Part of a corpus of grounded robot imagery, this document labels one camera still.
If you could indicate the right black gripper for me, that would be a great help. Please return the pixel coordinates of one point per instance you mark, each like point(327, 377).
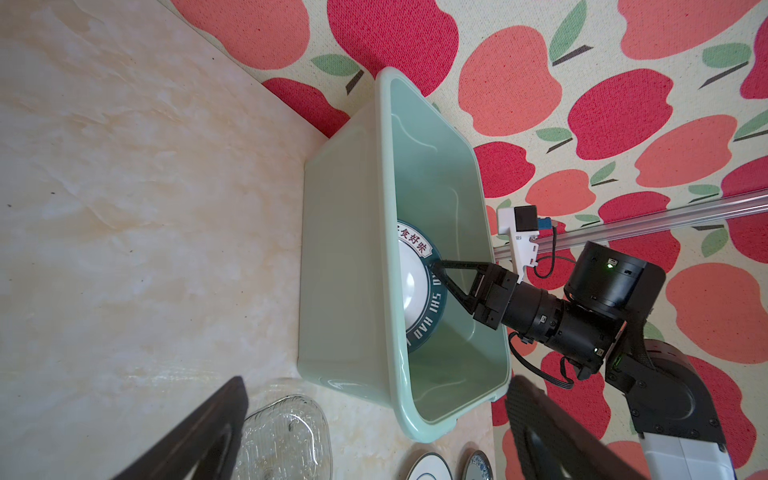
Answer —
point(602, 316)

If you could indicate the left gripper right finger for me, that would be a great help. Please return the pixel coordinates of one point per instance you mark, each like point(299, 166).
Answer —
point(550, 444)

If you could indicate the blue white patterned plate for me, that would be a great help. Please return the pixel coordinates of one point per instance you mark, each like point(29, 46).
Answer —
point(477, 466)

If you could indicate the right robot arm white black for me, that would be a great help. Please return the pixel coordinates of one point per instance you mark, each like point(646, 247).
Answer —
point(671, 409)

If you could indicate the light green plastic bin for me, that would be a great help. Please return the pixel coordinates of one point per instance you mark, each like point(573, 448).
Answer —
point(397, 165)

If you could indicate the right aluminium frame post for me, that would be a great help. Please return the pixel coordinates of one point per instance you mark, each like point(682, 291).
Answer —
point(705, 213)

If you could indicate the white plate black line pattern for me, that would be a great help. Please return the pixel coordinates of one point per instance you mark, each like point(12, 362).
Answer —
point(430, 466)

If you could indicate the clear glass plate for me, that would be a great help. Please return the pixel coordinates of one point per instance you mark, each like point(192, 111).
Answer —
point(288, 438)

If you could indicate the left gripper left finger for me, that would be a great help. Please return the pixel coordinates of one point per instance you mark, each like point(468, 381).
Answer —
point(204, 445)

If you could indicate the small green rim lettered plate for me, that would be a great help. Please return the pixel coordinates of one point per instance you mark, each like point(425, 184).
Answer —
point(424, 295)

